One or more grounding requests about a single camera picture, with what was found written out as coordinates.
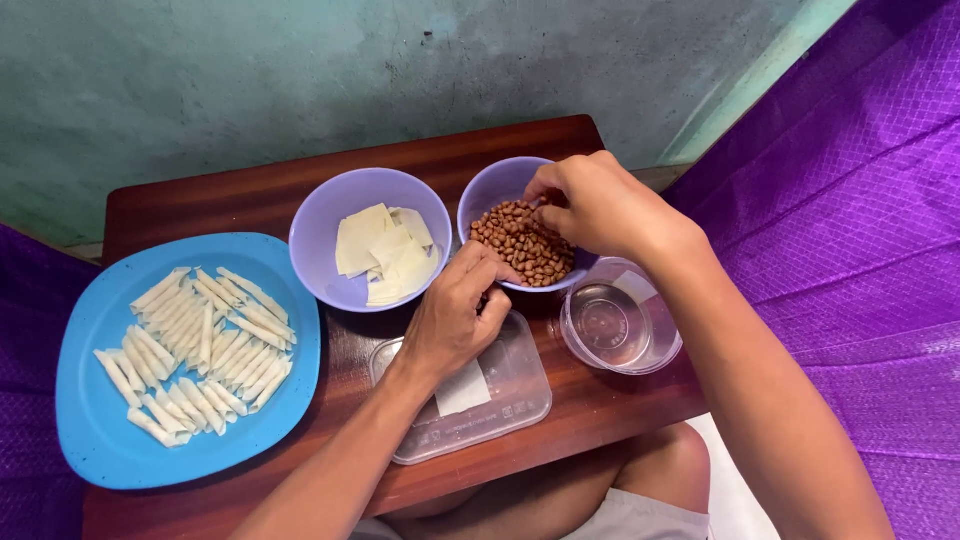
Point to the person's right hand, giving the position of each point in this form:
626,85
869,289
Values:
611,210

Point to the person's left hand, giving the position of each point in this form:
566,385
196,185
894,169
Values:
446,322

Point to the single white pastry wrapper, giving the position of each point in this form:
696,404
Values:
463,390

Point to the stack of pastry wrapper sheets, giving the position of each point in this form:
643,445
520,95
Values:
390,251

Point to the heap of brown peanuts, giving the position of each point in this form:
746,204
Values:
525,247

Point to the clear rectangular plastic lid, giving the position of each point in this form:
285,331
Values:
517,390

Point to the clear round plastic container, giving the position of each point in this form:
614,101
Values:
619,326

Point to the purple bowl with peanuts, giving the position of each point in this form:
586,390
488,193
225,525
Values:
491,184

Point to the purple bowl with pastry sheets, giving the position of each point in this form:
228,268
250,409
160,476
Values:
319,232

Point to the purple quilted fabric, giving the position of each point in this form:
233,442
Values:
847,187
34,337

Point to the person's leg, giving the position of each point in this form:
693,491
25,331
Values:
652,465

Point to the pile of rolled pastry sticks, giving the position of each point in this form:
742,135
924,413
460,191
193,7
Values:
195,345

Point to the blue plastic plate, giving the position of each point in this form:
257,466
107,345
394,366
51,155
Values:
90,405

